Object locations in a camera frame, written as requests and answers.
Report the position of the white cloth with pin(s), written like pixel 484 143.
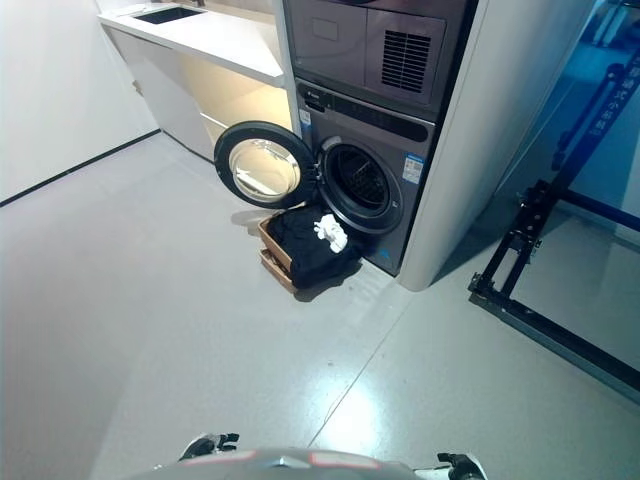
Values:
pixel 331 232

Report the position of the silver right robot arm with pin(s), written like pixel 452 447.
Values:
pixel 462 465

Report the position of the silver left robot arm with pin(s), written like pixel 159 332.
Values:
pixel 207 444

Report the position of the woven wicker laundry basket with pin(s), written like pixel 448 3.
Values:
pixel 274 245

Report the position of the round washing machine door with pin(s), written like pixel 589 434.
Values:
pixel 265 165

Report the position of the grey front-load washing machine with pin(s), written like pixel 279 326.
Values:
pixel 350 125

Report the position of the black garment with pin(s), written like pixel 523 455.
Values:
pixel 305 250

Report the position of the blue white energy label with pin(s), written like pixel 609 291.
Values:
pixel 413 169

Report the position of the white appliance cabinet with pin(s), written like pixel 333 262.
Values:
pixel 465 150

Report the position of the grey stacked dryer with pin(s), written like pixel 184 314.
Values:
pixel 340 45

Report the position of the white counter cabinet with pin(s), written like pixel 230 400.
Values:
pixel 170 100

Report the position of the silver robot torso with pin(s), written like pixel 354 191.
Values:
pixel 300 467

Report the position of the black recessed sink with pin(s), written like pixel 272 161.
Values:
pixel 165 15

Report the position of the black metal gantry frame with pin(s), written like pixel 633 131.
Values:
pixel 530 220

